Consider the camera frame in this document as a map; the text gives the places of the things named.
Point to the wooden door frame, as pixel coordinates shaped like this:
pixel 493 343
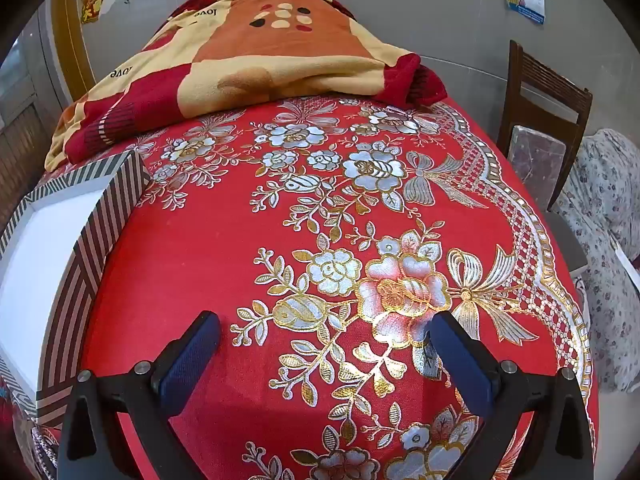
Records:
pixel 70 35

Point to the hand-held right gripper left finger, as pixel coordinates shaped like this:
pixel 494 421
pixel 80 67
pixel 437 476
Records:
pixel 190 360

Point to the striped shallow cardboard box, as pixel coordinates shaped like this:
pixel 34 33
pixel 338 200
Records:
pixel 80 280

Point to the brown wooden chair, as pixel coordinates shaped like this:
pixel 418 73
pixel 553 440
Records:
pixel 545 77

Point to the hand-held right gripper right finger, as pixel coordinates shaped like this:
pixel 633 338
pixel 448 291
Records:
pixel 465 365

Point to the red floral embroidered tablecloth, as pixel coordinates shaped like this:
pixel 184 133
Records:
pixel 225 240

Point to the red orange patchwork blanket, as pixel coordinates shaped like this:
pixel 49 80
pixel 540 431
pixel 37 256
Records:
pixel 280 45

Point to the white floral print cloth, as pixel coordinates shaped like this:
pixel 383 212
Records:
pixel 610 185

